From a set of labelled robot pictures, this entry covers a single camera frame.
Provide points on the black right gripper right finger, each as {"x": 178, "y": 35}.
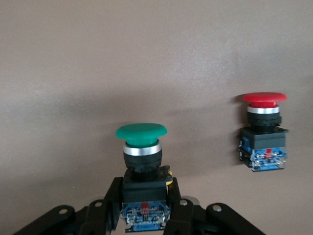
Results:
{"x": 190, "y": 220}

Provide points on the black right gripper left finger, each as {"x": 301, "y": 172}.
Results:
{"x": 97, "y": 218}

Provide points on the green mushroom push button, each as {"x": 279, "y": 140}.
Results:
{"x": 143, "y": 159}

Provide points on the red mushroom push button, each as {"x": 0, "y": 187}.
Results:
{"x": 265, "y": 137}

